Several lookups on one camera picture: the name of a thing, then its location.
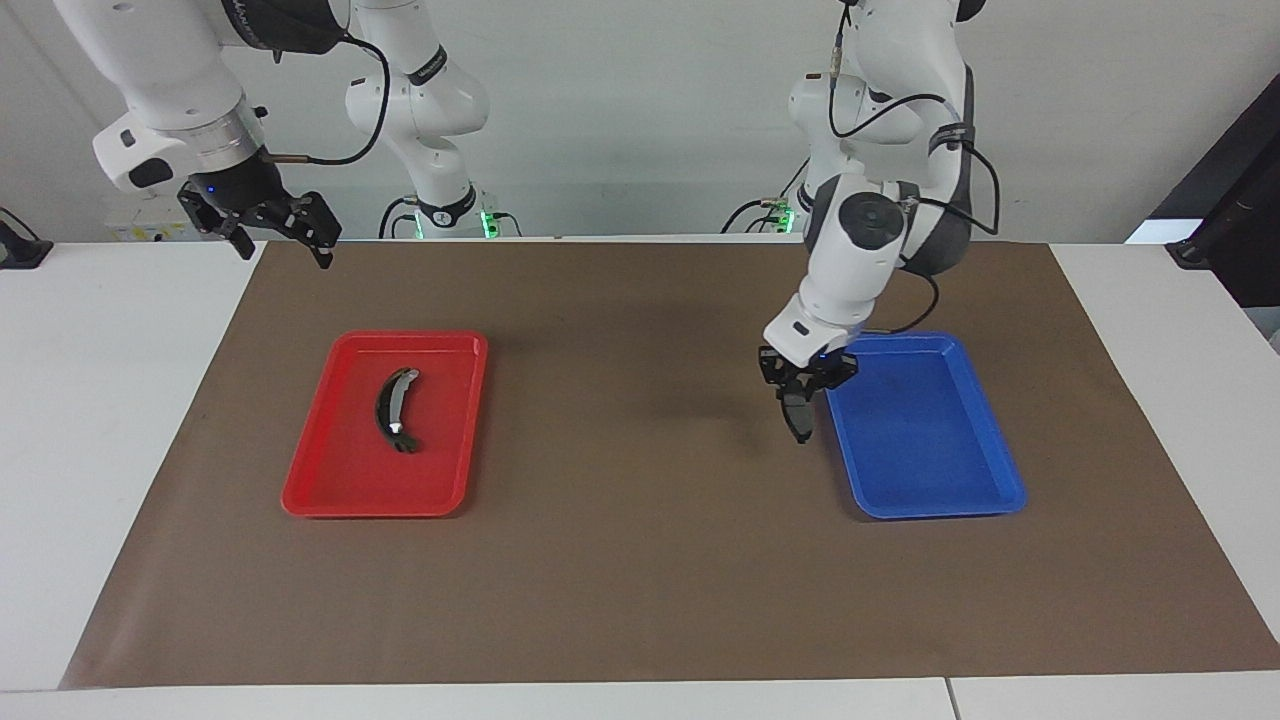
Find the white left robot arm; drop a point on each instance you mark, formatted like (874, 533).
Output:
(865, 250)

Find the curved dark brake pad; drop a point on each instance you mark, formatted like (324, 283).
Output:
(384, 412)

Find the blue plastic tray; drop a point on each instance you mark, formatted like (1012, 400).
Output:
(930, 440)

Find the black table clamp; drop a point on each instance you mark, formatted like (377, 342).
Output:
(22, 252)

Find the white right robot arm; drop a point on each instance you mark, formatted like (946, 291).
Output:
(180, 70)

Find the small grey brake pad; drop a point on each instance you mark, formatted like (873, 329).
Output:
(800, 425)

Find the black stand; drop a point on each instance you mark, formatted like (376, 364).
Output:
(1245, 220)

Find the brown table mat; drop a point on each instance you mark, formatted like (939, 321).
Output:
(640, 580)

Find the red plastic tray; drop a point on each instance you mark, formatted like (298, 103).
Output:
(340, 470)

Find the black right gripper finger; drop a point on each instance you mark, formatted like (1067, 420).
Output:
(242, 243)
(323, 252)

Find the white box with yellow label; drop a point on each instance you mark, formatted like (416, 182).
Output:
(150, 222)

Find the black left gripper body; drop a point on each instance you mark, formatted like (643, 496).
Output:
(800, 375)

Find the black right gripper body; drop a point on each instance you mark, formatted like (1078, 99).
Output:
(243, 188)

